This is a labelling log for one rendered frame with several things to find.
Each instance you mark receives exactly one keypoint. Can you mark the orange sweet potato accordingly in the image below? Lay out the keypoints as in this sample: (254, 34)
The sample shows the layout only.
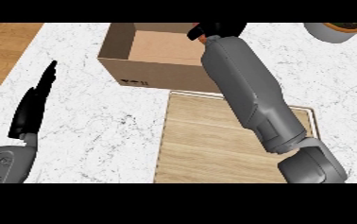
(202, 39)

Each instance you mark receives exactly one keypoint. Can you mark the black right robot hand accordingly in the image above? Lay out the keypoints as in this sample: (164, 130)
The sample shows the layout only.
(218, 28)

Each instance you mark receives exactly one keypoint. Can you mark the grey round pot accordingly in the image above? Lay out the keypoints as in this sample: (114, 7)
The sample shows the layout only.
(332, 31)

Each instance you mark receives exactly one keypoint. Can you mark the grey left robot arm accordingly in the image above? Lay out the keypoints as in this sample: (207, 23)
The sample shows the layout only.
(16, 163)

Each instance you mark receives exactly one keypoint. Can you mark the pale wooden tray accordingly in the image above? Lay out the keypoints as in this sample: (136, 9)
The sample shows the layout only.
(208, 146)

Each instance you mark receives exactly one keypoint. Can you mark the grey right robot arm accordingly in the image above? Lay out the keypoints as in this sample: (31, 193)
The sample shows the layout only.
(260, 108)

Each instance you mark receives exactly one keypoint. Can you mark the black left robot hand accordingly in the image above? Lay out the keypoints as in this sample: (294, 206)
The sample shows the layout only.
(33, 108)

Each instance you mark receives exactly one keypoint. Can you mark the brown cardboard box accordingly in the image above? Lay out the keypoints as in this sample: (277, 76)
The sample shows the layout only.
(153, 60)

